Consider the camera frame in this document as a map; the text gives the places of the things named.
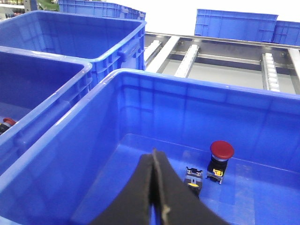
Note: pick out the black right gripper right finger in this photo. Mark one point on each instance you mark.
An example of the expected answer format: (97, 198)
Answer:
(176, 204)

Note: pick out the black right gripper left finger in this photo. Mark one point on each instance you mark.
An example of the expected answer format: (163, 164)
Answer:
(132, 204)

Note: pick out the yellow push button switch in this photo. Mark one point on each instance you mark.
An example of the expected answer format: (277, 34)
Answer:
(194, 180)

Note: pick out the red mushroom push button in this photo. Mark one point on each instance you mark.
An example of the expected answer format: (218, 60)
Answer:
(221, 151)

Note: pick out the blue plastic bin right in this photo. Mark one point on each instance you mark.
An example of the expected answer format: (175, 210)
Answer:
(76, 169)

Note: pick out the blue plastic bin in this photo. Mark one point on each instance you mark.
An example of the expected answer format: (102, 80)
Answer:
(76, 169)
(36, 90)

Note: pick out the red button in left bin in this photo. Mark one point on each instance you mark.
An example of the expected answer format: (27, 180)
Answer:
(6, 124)

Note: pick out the blue plastic bin left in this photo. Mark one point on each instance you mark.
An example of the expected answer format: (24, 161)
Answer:
(36, 90)

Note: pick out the blue bin behind left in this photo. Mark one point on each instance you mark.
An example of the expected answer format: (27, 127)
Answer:
(107, 43)

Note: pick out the steel roller conveyor rack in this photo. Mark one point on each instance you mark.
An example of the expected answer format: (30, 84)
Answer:
(257, 65)

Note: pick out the blue crate far right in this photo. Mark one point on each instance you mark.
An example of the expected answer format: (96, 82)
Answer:
(255, 27)

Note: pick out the blue bin far back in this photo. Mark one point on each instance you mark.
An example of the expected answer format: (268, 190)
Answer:
(100, 9)

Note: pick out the blue crate far edge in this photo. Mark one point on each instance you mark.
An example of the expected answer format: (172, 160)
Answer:
(287, 33)

